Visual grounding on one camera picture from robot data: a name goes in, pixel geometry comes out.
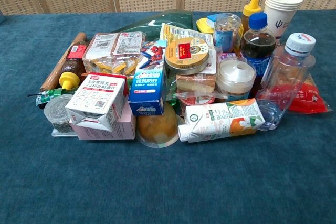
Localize clear water bottle white cap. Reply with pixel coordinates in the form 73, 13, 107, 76
256, 33, 317, 131

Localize green plastic bottle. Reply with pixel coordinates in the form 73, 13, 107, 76
165, 76, 181, 107

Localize transparent green spray bottle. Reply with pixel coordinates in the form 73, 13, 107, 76
111, 9, 195, 42

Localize brown sauce bottle yellow cap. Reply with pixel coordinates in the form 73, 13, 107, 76
59, 41, 90, 91

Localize dark soda bottle blue cap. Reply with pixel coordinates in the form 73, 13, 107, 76
240, 12, 277, 99

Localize honey bottle yellow cap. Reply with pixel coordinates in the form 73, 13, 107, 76
241, 0, 262, 35

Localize blue spider-man toothpaste box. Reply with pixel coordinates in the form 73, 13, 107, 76
128, 39, 168, 116

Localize red and white cup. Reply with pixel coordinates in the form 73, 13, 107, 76
177, 90, 218, 106

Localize wrapped cake slice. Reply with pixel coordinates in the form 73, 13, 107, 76
175, 73, 217, 95

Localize yellow fruit jelly cup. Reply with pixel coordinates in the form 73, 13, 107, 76
135, 103, 182, 148

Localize round gold tin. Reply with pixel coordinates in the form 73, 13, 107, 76
164, 37, 210, 76

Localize orange juice carton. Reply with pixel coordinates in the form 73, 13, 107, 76
177, 98, 266, 143

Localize pink cardboard box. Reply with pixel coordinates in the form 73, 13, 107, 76
69, 102, 137, 141

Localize yellow nut snack packet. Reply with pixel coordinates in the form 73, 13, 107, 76
159, 23, 215, 49

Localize clear jar white lid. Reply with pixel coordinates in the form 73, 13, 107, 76
215, 57, 257, 103

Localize white milk carton red print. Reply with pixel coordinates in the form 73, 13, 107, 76
65, 72, 130, 132

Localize small purple box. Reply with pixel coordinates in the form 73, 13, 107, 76
219, 52, 237, 61

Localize clear snack bag white labels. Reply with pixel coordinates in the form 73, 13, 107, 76
82, 31, 146, 77

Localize yellow plastic lidded box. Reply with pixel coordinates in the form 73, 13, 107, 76
196, 17, 218, 35

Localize blue table cloth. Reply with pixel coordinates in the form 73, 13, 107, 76
0, 10, 336, 224

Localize clear nut jar blue label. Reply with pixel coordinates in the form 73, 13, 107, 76
213, 13, 244, 53

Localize blue sponge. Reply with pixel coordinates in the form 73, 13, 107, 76
206, 13, 224, 27

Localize small clear spice jar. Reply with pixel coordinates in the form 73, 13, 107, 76
44, 94, 74, 133

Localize wooden rolling pin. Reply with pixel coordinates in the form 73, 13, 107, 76
39, 32, 87, 92

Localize green sachet white print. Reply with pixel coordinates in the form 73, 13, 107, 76
27, 87, 77, 109

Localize red cracker snack bag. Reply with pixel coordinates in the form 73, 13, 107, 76
287, 74, 333, 114

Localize stack of white paper cups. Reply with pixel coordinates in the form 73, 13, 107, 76
264, 0, 304, 44

